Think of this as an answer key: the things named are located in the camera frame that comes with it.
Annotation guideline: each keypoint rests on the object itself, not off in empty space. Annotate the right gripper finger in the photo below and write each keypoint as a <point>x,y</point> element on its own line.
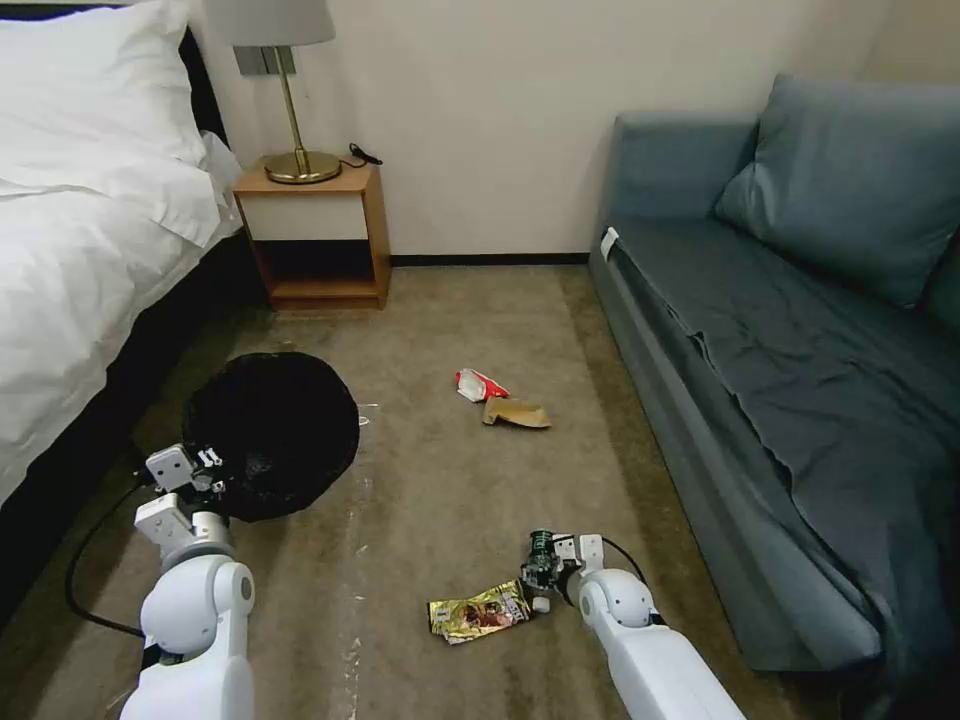
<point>538,544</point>
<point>534,577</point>

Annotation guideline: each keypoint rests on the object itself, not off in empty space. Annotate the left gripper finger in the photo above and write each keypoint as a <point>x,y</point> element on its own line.
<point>207,455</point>
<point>217,487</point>

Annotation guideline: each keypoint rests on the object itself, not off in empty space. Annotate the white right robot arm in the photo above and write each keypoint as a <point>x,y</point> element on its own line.
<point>637,645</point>

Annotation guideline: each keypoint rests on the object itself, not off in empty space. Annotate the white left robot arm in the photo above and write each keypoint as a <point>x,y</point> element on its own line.
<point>196,615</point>

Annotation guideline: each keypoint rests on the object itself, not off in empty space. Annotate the black mesh trash bin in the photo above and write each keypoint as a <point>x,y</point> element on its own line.
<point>277,427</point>

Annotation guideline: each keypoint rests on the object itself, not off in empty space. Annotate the small white paper scrap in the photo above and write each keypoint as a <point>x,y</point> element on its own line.
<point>541,603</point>

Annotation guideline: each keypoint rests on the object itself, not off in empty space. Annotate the gold snack wrapper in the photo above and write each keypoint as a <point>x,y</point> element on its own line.
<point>480,611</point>

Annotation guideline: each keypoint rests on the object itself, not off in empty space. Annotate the brown cardboard scrap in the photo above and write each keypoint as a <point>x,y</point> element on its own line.
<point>519,415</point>

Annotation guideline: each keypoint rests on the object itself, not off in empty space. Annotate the red white snack wrapper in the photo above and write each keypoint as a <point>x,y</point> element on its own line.
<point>480,385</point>

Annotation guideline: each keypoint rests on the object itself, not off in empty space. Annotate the blue grey sofa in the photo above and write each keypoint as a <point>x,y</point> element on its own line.
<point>675,420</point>

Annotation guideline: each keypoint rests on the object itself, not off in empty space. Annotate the white duvet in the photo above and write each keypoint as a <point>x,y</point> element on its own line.
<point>82,277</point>

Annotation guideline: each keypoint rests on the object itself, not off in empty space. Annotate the wooden nightstand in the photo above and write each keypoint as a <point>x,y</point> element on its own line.
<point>315,217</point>

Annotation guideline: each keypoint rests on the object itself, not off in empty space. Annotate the black baseboard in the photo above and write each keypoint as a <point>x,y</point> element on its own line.
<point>487,260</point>

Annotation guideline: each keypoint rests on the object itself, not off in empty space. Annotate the white sofa tag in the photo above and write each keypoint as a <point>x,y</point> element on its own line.
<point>610,242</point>

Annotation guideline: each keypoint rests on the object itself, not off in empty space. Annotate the dark blue sofa cover sheet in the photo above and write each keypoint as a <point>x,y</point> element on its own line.
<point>817,390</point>

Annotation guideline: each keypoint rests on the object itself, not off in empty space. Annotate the white pillow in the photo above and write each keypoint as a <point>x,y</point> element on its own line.
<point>82,82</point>

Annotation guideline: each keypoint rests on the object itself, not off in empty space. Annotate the brass lamp with white shade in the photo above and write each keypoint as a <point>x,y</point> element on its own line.
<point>270,19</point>

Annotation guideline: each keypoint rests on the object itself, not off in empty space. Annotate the large blue sofa cushion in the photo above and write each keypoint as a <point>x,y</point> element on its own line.
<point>847,187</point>

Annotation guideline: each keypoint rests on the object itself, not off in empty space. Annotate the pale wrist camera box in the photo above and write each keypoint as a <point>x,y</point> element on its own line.
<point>168,466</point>

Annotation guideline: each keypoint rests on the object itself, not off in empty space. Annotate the black bed frame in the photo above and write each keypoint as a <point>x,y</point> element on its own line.
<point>105,420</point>

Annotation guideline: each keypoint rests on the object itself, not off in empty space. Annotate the grey wall switch panel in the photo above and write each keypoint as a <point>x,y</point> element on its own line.
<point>259,61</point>

